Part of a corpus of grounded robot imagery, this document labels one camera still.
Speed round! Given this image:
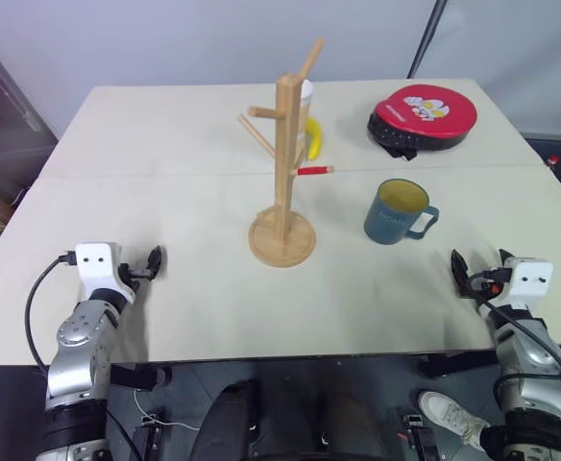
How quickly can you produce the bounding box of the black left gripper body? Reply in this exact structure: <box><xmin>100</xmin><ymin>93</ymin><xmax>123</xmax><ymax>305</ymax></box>
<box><xmin>118</xmin><ymin>262</ymin><xmax>156</xmax><ymax>303</ymax></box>

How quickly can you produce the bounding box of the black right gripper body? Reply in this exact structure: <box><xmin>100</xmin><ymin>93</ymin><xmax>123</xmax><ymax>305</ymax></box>
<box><xmin>467</xmin><ymin>267</ymin><xmax>511</xmax><ymax>297</ymax></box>

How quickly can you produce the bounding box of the wooden mug tree stand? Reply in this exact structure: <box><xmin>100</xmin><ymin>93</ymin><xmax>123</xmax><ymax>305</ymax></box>
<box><xmin>235</xmin><ymin>37</ymin><xmax>335</xmax><ymax>268</ymax></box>

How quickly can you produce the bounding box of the white paper cup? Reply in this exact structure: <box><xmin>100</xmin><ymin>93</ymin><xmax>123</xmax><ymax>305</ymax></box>
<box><xmin>301</xmin><ymin>79</ymin><xmax>315</xmax><ymax>145</ymax></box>

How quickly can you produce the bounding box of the teal mug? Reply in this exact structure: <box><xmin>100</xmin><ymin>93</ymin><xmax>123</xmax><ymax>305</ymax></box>
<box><xmin>362</xmin><ymin>178</ymin><xmax>441</xmax><ymax>246</ymax></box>

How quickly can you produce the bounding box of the white sneaker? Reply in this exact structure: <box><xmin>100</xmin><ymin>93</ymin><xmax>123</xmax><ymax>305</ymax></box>
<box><xmin>417</xmin><ymin>391</ymin><xmax>493</xmax><ymax>452</ymax></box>

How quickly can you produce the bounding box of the black floor clamp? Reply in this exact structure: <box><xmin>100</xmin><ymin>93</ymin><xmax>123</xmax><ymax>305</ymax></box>
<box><xmin>402</xmin><ymin>412</ymin><xmax>436</xmax><ymax>461</ymax></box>
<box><xmin>133</xmin><ymin>410</ymin><xmax>167</xmax><ymax>461</ymax></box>

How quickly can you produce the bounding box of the red black round punch pad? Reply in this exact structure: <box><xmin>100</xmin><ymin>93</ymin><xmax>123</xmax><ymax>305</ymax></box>
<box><xmin>366</xmin><ymin>85</ymin><xmax>478</xmax><ymax>162</ymax></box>

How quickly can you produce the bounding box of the dark rounded shape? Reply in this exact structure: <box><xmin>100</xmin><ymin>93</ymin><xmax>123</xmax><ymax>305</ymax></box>
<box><xmin>198</xmin><ymin>378</ymin><xmax>262</xmax><ymax>461</ymax></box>

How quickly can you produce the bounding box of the dark glass cabinet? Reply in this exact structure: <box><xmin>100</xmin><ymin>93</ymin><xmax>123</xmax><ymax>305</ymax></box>
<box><xmin>0</xmin><ymin>23</ymin><xmax>61</xmax><ymax>241</ymax></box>

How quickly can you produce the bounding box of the yellow banana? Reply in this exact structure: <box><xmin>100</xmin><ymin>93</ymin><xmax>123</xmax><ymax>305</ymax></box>
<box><xmin>304</xmin><ymin>117</ymin><xmax>324</xmax><ymax>161</ymax></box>

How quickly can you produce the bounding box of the black slanted pole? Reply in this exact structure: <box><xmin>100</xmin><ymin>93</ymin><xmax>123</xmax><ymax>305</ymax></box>
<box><xmin>407</xmin><ymin>0</ymin><xmax>449</xmax><ymax>79</ymax></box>

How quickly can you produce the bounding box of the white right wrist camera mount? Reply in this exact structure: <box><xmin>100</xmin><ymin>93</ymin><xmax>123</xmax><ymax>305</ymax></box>
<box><xmin>500</xmin><ymin>257</ymin><xmax>555</xmax><ymax>308</ymax></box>

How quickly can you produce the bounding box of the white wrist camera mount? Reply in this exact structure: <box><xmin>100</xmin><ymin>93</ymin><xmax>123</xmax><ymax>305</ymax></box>
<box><xmin>500</xmin><ymin>257</ymin><xmax>555</xmax><ymax>308</ymax></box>
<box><xmin>75</xmin><ymin>242</ymin><xmax>135</xmax><ymax>302</ymax></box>

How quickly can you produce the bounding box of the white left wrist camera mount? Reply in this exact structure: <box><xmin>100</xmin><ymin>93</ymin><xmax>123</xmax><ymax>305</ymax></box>
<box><xmin>75</xmin><ymin>242</ymin><xmax>135</xmax><ymax>302</ymax></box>

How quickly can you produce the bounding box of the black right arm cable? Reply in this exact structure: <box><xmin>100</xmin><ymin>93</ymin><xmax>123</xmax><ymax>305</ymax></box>
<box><xmin>470</xmin><ymin>269</ymin><xmax>561</xmax><ymax>433</ymax></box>

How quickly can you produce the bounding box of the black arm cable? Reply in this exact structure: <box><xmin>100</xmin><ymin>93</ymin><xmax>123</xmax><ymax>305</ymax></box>
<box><xmin>24</xmin><ymin>250</ymin><xmax>78</xmax><ymax>374</ymax></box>
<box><xmin>470</xmin><ymin>269</ymin><xmax>561</xmax><ymax>433</ymax></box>

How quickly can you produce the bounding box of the black table frame bracket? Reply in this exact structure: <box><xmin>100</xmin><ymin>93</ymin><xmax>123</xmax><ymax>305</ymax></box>
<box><xmin>110</xmin><ymin>364</ymin><xmax>172</xmax><ymax>393</ymax></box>

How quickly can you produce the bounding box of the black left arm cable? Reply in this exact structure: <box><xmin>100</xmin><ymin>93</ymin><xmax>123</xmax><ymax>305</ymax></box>
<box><xmin>24</xmin><ymin>250</ymin><xmax>78</xmax><ymax>374</ymax></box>

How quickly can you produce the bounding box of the thin white floor cable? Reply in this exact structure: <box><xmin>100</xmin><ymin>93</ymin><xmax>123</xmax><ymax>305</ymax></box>
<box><xmin>134</xmin><ymin>388</ymin><xmax>201</xmax><ymax>432</ymax></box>

